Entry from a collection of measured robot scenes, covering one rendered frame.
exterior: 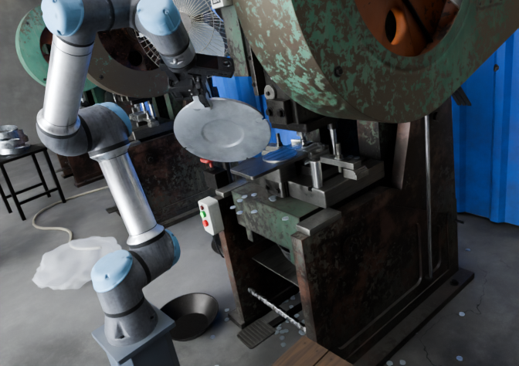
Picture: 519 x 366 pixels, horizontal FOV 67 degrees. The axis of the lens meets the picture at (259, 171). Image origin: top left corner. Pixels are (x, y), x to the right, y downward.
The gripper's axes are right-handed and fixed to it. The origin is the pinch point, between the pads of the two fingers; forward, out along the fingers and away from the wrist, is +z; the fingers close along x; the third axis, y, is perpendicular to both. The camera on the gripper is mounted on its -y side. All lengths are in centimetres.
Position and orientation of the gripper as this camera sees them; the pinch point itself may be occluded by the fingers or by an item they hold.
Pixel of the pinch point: (211, 104)
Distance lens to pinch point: 110.0
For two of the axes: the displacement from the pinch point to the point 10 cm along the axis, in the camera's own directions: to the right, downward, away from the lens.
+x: 0.9, 9.0, -4.2
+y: -9.9, 1.4, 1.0
